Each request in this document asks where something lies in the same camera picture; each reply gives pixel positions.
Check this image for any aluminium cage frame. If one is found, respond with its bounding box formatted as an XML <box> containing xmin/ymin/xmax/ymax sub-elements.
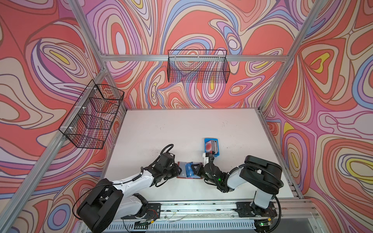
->
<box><xmin>0</xmin><ymin>0</ymin><xmax>330</xmax><ymax>233</ymax></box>

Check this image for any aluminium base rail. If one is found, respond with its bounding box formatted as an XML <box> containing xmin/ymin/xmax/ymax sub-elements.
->
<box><xmin>81</xmin><ymin>199</ymin><xmax>318</xmax><ymax>233</ymax></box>

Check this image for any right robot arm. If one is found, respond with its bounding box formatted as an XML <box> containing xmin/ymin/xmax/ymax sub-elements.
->
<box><xmin>191</xmin><ymin>153</ymin><xmax>284</xmax><ymax>218</ymax></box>

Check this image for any blue plastic card tray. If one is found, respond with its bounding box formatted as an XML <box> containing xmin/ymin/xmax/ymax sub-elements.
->
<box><xmin>204</xmin><ymin>138</ymin><xmax>220</xmax><ymax>157</ymax></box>

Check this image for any black wire basket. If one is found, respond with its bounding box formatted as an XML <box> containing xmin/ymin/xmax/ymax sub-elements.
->
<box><xmin>167</xmin><ymin>49</ymin><xmax>231</xmax><ymax>83</ymax></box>
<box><xmin>58</xmin><ymin>81</ymin><xmax>124</xmax><ymax>150</ymax></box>

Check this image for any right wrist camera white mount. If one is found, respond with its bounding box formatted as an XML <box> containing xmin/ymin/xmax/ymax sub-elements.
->
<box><xmin>203</xmin><ymin>152</ymin><xmax>215</xmax><ymax>166</ymax></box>

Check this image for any black wire basket back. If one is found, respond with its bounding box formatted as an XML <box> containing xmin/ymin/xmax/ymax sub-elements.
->
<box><xmin>167</xmin><ymin>49</ymin><xmax>231</xmax><ymax>83</ymax></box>

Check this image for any stack of credit cards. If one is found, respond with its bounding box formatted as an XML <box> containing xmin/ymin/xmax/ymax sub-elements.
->
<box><xmin>205</xmin><ymin>140</ymin><xmax>219</xmax><ymax>155</ymax></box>

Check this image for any black wire basket left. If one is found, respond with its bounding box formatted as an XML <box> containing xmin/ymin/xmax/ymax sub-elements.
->
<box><xmin>58</xmin><ymin>81</ymin><xmax>124</xmax><ymax>150</ymax></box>

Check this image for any blue credit card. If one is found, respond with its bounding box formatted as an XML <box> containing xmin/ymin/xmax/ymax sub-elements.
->
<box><xmin>185</xmin><ymin>162</ymin><xmax>198</xmax><ymax>179</ymax></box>

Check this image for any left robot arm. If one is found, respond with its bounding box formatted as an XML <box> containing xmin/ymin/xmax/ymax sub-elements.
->
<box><xmin>72</xmin><ymin>144</ymin><xmax>182</xmax><ymax>233</ymax></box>

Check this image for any red leather card holder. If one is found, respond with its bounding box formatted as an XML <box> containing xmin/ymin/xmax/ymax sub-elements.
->
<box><xmin>177</xmin><ymin>162</ymin><xmax>202</xmax><ymax>179</ymax></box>

